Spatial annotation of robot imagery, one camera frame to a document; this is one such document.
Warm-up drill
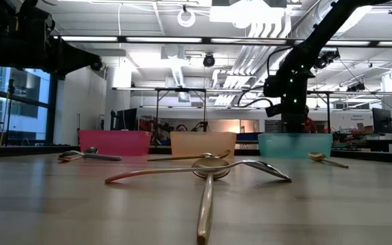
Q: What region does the white ring ceiling fixture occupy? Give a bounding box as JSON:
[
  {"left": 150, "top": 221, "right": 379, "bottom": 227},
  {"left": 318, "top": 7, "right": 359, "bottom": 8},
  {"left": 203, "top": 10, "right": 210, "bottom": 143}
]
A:
[{"left": 177, "top": 8, "right": 197, "bottom": 28}]

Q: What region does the red-handled silver spoon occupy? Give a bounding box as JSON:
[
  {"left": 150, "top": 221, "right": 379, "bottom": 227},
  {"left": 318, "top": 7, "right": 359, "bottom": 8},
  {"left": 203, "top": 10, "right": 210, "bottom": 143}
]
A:
[
  {"left": 104, "top": 159, "right": 293, "bottom": 184},
  {"left": 57, "top": 150, "right": 85, "bottom": 163}
]

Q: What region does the black tripod stand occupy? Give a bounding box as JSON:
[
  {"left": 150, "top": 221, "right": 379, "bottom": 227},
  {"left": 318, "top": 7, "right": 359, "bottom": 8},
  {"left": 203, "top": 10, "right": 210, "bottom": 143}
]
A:
[{"left": 7, "top": 78, "right": 16, "bottom": 137}]

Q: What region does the large glass window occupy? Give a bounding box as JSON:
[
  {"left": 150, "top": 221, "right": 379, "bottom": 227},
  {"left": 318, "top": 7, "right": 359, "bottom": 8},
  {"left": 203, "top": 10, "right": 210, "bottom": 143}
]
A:
[{"left": 0, "top": 64, "right": 58, "bottom": 146}]

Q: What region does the teal plastic bin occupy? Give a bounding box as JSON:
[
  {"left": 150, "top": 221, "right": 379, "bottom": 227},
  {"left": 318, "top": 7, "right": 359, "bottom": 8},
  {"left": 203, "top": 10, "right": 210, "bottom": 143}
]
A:
[{"left": 257, "top": 132, "right": 333, "bottom": 159}]

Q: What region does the black computer monitor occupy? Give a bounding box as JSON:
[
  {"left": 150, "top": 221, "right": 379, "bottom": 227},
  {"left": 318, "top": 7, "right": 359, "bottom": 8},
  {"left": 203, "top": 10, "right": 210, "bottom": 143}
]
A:
[
  {"left": 114, "top": 108, "right": 138, "bottom": 131},
  {"left": 372, "top": 108, "right": 392, "bottom": 135}
]

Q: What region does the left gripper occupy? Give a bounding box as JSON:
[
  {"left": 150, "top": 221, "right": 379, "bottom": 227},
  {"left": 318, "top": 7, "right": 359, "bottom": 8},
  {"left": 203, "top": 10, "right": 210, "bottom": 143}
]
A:
[{"left": 18, "top": 6, "right": 97, "bottom": 78}]

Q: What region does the blue crate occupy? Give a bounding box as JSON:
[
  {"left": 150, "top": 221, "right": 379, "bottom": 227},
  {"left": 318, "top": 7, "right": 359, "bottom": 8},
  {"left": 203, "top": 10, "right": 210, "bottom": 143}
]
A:
[{"left": 238, "top": 132, "right": 263, "bottom": 142}]

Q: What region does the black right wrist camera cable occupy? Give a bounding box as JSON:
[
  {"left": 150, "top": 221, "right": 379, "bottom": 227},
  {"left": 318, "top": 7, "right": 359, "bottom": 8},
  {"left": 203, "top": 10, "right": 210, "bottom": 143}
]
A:
[{"left": 237, "top": 46, "right": 294, "bottom": 110}]

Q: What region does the gold spoon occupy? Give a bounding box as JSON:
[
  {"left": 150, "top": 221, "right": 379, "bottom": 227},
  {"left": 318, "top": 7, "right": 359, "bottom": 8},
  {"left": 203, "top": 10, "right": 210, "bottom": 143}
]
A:
[
  {"left": 191, "top": 157, "right": 231, "bottom": 245},
  {"left": 147, "top": 149, "right": 232, "bottom": 162},
  {"left": 307, "top": 152, "right": 350, "bottom": 169}
]

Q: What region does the orange plastic bin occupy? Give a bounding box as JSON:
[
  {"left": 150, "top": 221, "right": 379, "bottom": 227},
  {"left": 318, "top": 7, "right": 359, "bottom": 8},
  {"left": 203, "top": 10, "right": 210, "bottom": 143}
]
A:
[{"left": 169, "top": 131, "right": 238, "bottom": 158}]

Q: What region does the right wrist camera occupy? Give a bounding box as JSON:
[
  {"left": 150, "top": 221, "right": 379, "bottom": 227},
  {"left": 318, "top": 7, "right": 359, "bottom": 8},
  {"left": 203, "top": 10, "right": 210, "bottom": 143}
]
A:
[{"left": 265, "top": 103, "right": 284, "bottom": 118}]

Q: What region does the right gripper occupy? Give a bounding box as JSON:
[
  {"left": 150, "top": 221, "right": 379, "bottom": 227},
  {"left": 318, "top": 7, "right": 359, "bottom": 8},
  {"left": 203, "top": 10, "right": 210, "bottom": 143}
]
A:
[{"left": 280, "top": 90, "right": 308, "bottom": 134}]

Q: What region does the long ceiling light bar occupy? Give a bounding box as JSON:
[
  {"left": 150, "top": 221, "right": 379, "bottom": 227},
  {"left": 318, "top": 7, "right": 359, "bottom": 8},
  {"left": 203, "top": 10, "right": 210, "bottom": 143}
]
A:
[{"left": 51, "top": 35, "right": 392, "bottom": 48}]

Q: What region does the pink plastic bin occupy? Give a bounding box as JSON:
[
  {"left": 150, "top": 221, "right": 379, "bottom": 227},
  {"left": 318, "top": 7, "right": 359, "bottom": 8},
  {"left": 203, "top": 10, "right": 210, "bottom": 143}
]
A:
[{"left": 78, "top": 129, "right": 152, "bottom": 157}]

